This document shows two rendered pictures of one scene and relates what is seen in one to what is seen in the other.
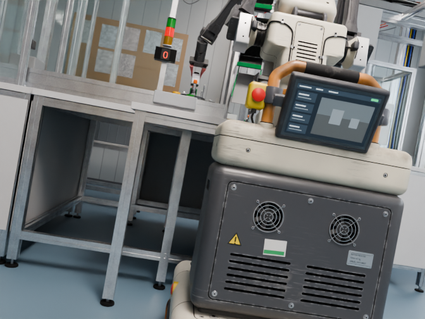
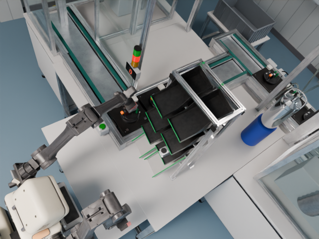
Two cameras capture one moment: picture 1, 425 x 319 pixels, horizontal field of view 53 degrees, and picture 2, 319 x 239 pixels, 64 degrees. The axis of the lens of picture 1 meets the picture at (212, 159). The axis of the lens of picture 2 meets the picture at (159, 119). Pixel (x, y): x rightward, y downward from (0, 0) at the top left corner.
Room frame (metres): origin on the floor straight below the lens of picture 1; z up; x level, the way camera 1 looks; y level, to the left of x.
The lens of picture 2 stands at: (1.73, -0.60, 2.58)
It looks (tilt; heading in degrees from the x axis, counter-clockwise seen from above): 58 degrees down; 40
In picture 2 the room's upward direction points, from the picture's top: 23 degrees clockwise
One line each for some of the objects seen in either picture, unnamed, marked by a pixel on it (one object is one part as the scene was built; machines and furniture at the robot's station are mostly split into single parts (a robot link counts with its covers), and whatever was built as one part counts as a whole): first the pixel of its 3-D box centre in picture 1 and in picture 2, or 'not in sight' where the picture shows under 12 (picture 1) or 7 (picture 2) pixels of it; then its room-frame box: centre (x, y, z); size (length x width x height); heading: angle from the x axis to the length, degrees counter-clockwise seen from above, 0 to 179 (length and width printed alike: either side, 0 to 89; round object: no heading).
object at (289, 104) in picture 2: not in sight; (283, 108); (3.16, -0.36, 1.32); 0.14 x 0.14 x 0.38
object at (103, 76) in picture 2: not in sight; (111, 88); (2.31, 0.47, 0.91); 0.84 x 0.28 x 0.10; 95
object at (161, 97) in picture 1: (174, 100); (97, 121); (2.09, 0.23, 0.93); 0.21 x 0.07 x 0.06; 95
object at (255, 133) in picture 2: not in sight; (258, 130); (3.16, -0.36, 0.99); 0.16 x 0.16 x 0.27
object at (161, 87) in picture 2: not in sight; (159, 98); (2.57, 0.19, 1.01); 0.24 x 0.24 x 0.13; 5
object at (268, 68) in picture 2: not in sight; (272, 76); (3.67, 0.01, 1.01); 0.24 x 0.24 x 0.13; 5
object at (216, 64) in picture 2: not in sight; (178, 95); (2.79, 0.21, 0.91); 1.24 x 0.33 x 0.10; 5
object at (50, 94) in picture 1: (186, 126); (173, 100); (2.75, 0.21, 0.84); 1.50 x 1.41 x 0.03; 95
